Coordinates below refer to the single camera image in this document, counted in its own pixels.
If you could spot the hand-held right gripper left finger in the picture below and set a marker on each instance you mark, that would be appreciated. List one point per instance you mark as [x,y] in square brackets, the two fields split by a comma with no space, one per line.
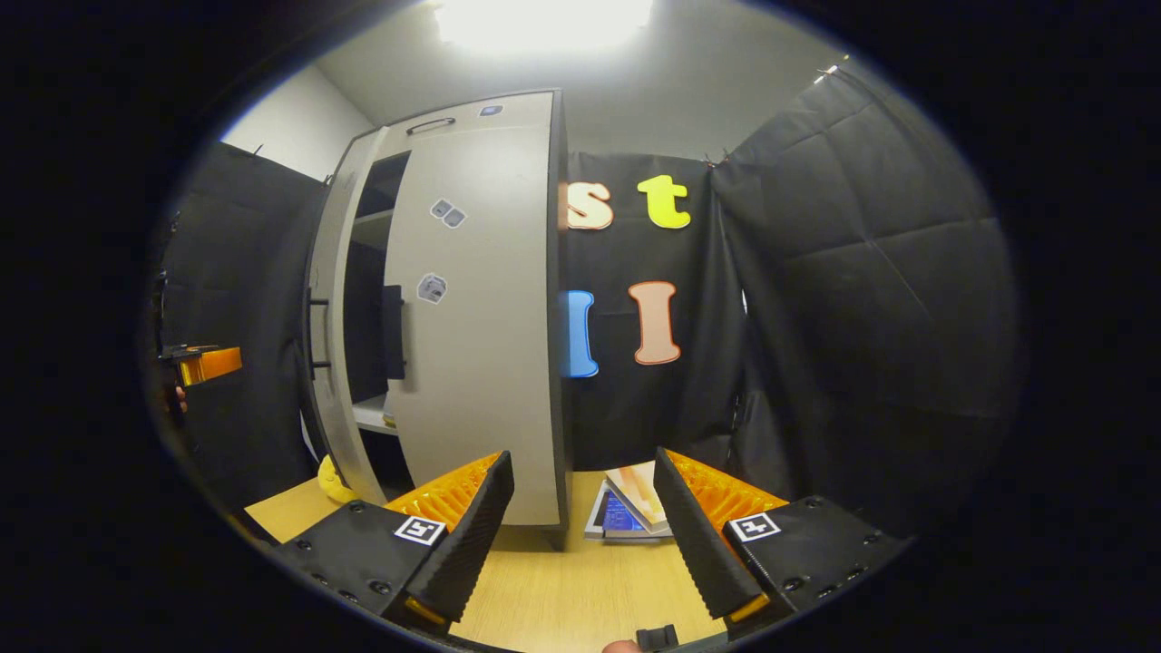
[472,535]

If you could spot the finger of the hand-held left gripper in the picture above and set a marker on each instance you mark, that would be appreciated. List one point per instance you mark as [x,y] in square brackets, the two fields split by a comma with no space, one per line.
[213,365]

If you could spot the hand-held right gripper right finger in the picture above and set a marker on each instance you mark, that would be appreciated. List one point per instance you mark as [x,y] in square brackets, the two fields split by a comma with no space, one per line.
[698,535]

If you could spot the grey cabinet door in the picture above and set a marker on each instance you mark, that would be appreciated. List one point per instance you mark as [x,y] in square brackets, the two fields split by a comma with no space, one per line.
[337,426]
[481,363]

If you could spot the grey shoe cabinet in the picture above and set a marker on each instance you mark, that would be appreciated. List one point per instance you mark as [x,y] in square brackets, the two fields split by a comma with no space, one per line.
[560,317]

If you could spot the grey cabinet drawer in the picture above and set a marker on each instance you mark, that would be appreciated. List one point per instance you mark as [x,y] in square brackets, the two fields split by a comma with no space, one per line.
[517,113]

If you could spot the blue book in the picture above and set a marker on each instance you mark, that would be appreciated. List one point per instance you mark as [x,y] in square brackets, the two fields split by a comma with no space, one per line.
[617,519]

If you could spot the black backdrop cloth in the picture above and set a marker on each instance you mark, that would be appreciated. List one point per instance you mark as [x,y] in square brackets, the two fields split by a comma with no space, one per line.
[707,363]

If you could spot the large ceiling light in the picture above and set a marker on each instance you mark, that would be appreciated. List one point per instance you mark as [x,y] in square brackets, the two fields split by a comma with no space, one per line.
[544,20]

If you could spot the small ceiling light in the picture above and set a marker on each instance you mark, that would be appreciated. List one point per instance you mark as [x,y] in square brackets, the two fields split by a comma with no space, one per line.
[827,73]

